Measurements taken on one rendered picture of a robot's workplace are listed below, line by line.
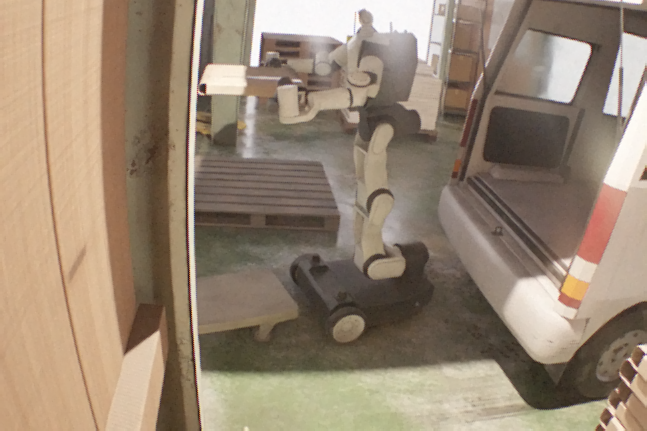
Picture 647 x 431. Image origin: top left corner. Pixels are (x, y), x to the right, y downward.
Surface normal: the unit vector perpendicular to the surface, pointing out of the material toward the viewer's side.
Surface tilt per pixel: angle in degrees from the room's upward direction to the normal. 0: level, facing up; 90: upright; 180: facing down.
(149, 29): 90
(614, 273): 90
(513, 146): 90
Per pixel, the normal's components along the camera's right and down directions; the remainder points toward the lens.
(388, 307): 0.39, 0.40
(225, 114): 0.15, 0.40
